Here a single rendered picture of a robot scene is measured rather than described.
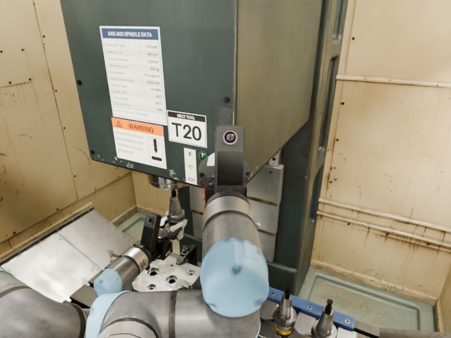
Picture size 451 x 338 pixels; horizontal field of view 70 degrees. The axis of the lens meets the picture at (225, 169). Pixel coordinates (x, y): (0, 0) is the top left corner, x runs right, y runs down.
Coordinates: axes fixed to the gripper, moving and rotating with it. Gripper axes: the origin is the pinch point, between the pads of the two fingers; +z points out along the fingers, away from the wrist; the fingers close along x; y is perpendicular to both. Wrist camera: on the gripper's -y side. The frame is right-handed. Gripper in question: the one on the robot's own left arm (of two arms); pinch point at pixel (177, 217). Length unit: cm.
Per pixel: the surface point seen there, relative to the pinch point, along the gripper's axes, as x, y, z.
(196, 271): -1.5, 35.8, 12.5
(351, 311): 62, 77, 61
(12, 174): -101, 7, 2
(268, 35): 32, -60, -6
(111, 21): 3, -63, -21
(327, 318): 55, 7, -13
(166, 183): 3.1, -18.5, -8.4
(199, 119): 24, -45, -21
